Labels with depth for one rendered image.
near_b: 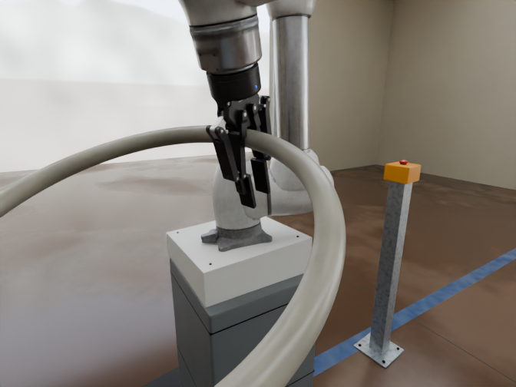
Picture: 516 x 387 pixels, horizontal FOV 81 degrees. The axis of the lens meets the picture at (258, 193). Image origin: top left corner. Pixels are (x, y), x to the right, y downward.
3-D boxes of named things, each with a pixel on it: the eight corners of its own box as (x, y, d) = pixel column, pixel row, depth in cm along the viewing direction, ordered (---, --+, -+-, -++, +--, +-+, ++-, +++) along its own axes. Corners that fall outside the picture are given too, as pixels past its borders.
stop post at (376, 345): (404, 351, 172) (434, 163, 143) (385, 368, 161) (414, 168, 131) (372, 331, 188) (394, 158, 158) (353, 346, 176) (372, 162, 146)
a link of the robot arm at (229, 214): (217, 216, 111) (211, 156, 106) (266, 212, 111) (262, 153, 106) (211, 232, 95) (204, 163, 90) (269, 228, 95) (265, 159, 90)
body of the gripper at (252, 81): (229, 57, 47) (240, 114, 52) (191, 74, 41) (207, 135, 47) (270, 57, 43) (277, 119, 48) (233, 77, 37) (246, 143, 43)
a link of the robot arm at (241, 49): (173, 28, 38) (186, 77, 42) (227, 25, 33) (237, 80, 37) (219, 14, 44) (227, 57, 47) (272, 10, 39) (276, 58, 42)
